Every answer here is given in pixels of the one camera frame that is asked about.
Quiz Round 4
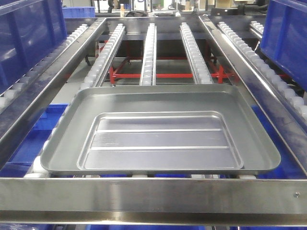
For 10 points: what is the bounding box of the white roller track centre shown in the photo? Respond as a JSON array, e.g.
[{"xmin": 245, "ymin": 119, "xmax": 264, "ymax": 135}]
[{"xmin": 139, "ymin": 23, "xmax": 157, "ymax": 86}]

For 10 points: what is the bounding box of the blue crate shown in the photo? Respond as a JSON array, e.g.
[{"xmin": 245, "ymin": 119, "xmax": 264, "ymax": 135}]
[
  {"xmin": 0, "ymin": 0, "xmax": 67, "ymax": 92},
  {"xmin": 260, "ymin": 0, "xmax": 307, "ymax": 90}
]

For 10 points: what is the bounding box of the far left roller track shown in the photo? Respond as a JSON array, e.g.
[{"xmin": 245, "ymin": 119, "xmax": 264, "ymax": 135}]
[{"xmin": 0, "ymin": 24, "xmax": 89, "ymax": 113}]

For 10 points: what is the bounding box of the steel divider rail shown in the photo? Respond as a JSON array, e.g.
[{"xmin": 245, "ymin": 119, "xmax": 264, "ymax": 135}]
[
  {"xmin": 0, "ymin": 18, "xmax": 105, "ymax": 166},
  {"xmin": 199, "ymin": 15, "xmax": 307, "ymax": 173}
]

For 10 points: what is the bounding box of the blue bin lower left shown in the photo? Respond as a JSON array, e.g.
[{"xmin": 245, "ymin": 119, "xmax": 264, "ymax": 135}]
[{"xmin": 0, "ymin": 103, "xmax": 67, "ymax": 177}]

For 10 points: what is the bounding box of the silver metal tray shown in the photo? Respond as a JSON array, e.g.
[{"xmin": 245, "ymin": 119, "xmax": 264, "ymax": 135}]
[{"xmin": 41, "ymin": 84, "xmax": 281, "ymax": 175}]

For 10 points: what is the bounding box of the front steel rack crossbar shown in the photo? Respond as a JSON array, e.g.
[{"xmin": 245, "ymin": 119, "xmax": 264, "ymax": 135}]
[{"xmin": 0, "ymin": 178, "xmax": 307, "ymax": 226}]

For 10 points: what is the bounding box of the blue bin lower right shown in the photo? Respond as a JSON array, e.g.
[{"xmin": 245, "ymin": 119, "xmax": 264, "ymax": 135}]
[{"xmin": 251, "ymin": 105, "xmax": 307, "ymax": 179}]

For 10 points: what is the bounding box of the white roller track right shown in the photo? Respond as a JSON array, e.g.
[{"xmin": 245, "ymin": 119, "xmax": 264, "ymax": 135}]
[{"xmin": 180, "ymin": 23, "xmax": 213, "ymax": 84}]

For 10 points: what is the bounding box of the far right roller track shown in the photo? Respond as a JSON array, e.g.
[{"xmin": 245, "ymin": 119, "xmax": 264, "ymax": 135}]
[{"xmin": 218, "ymin": 22, "xmax": 307, "ymax": 114}]

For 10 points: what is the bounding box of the blue crate upper right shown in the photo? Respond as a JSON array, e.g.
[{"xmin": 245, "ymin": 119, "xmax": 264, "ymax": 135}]
[{"xmin": 260, "ymin": 0, "xmax": 307, "ymax": 90}]

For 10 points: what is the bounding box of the blue crate upper left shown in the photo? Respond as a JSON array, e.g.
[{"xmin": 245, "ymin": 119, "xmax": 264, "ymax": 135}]
[{"xmin": 0, "ymin": 0, "xmax": 67, "ymax": 92}]

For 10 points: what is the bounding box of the right steel divider rail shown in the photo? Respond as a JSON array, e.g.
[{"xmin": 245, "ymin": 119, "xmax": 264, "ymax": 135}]
[{"xmin": 199, "ymin": 15, "xmax": 307, "ymax": 173}]

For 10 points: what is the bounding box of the blue bin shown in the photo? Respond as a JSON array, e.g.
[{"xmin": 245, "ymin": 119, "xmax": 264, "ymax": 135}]
[
  {"xmin": 251, "ymin": 105, "xmax": 307, "ymax": 179},
  {"xmin": 0, "ymin": 103, "xmax": 67, "ymax": 177}
]

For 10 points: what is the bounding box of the red metal frame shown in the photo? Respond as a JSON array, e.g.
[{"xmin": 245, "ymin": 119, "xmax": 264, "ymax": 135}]
[{"xmin": 106, "ymin": 39, "xmax": 239, "ymax": 86}]

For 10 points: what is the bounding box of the left steel divider rail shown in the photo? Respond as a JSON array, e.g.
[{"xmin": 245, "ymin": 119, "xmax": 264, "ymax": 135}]
[{"xmin": 0, "ymin": 18, "xmax": 105, "ymax": 166}]

